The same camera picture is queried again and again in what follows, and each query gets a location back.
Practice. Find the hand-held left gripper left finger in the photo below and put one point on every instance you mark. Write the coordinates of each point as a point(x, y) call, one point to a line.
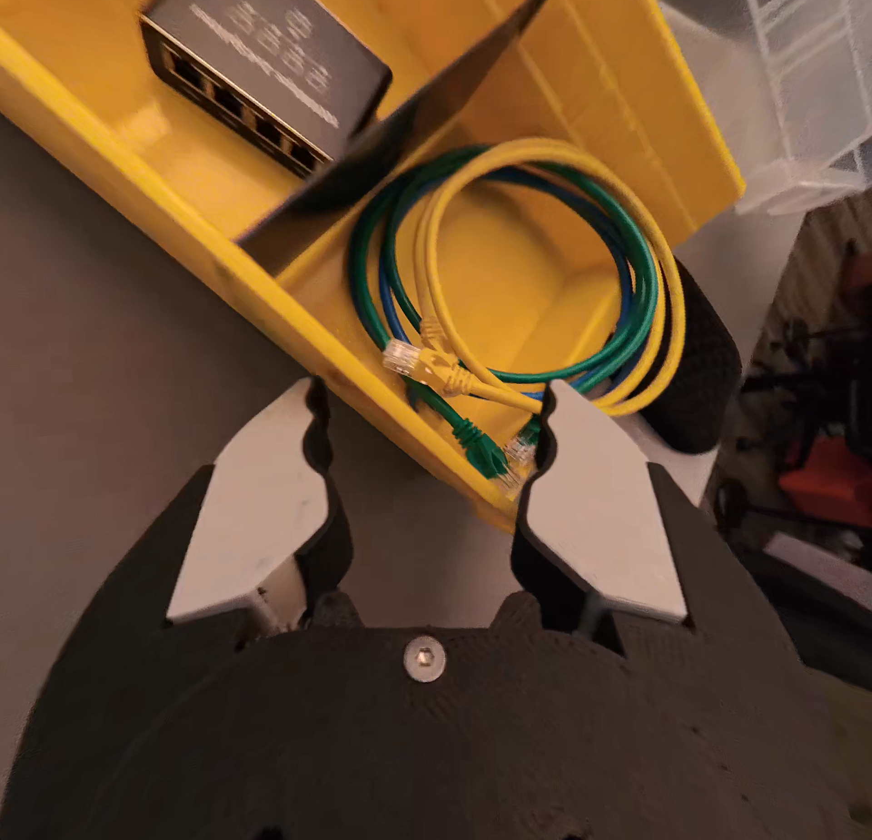
point(259, 513)

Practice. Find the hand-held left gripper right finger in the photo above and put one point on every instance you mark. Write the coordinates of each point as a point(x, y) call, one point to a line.
point(599, 513)

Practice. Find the yellow plastic bin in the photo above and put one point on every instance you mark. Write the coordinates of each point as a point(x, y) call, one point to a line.
point(197, 166)

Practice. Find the grey network switch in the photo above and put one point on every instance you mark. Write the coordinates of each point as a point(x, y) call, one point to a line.
point(272, 36)

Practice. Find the orange object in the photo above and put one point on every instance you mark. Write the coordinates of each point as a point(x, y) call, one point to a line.
point(828, 475)

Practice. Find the clear plastic container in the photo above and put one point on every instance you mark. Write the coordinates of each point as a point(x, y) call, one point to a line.
point(804, 70)

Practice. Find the black bin divider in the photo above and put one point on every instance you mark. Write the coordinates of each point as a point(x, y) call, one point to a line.
point(381, 152)

